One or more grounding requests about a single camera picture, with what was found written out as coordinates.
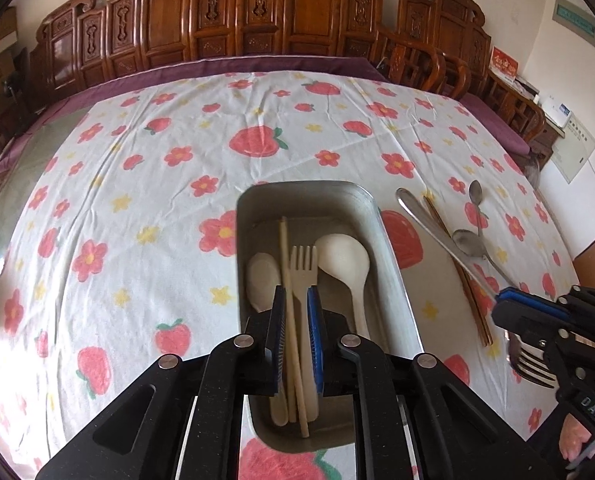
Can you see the strawberry flower print tablecloth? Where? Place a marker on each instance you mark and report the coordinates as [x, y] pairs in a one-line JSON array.
[[152, 185]]

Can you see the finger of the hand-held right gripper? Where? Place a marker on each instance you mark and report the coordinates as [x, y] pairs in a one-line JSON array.
[[527, 300], [522, 322]]

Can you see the purple armchair cushion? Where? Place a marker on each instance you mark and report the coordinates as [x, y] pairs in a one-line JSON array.
[[497, 120]]

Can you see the small metal spoon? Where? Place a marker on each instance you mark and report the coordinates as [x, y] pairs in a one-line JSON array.
[[476, 192]]

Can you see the grey green wall panel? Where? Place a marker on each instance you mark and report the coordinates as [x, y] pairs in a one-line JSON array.
[[575, 22]]

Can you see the purple bench cushion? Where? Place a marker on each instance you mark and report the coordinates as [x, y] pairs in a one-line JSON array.
[[277, 62]]

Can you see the carved wooden armchair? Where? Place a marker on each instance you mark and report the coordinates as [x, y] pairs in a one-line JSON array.
[[447, 35]]

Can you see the black fan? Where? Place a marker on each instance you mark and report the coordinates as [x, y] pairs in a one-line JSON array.
[[12, 87]]

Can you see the rectangular metal tray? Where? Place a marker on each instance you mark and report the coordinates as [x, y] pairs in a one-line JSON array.
[[392, 280]]

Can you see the white device with blue label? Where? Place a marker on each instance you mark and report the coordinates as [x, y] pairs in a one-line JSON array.
[[560, 114]]

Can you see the red box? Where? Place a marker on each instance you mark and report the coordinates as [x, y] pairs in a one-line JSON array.
[[503, 64]]

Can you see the small beige spoon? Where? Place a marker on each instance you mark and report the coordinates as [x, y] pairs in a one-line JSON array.
[[263, 280]]

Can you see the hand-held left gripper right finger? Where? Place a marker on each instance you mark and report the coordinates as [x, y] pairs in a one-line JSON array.
[[315, 340]]

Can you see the grey plastic bag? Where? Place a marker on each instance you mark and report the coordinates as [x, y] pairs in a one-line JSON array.
[[533, 172]]

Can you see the beige plastic fork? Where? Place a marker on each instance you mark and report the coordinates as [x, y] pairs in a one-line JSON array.
[[302, 265]]

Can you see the white box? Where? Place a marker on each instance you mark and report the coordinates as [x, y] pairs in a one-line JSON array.
[[527, 89]]

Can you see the large white spoon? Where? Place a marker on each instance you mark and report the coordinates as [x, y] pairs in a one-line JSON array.
[[342, 260]]

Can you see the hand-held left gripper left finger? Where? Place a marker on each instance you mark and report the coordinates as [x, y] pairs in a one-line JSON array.
[[279, 340]]

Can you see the white panel board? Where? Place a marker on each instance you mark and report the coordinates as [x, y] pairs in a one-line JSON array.
[[575, 152]]

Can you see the long metal spoon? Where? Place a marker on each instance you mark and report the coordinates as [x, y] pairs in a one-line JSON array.
[[412, 205]]

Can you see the wooden side table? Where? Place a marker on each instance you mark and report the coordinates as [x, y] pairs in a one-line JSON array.
[[547, 135]]

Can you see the person's right hand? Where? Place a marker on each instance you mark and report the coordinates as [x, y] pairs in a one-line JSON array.
[[580, 437]]

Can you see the metal fork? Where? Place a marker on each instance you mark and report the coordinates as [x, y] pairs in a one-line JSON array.
[[527, 365]]

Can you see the carved wooden sofa bench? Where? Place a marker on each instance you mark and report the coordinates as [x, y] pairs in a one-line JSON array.
[[302, 10]]

